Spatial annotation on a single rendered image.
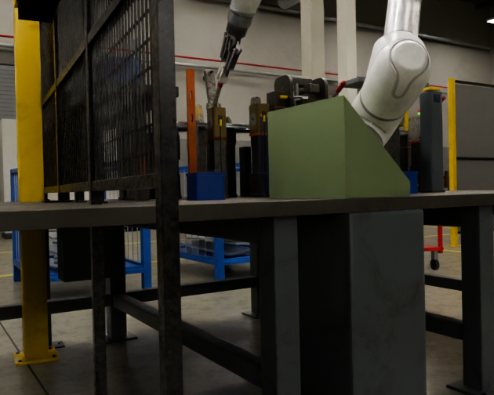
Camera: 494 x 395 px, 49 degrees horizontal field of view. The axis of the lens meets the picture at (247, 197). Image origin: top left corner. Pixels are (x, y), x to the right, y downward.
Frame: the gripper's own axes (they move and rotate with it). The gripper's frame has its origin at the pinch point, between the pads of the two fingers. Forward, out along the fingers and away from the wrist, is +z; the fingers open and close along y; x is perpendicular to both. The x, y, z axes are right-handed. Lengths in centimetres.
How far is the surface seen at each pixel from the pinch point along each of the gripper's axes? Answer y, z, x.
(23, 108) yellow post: 44, 51, 65
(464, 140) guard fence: 215, 190, -446
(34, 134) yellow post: 36, 59, 61
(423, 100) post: -10, -1, -92
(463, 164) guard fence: 194, 211, -444
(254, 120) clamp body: -8.7, 14.9, -14.7
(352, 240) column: -89, -3, -8
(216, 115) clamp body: -7.6, 14.2, 1.3
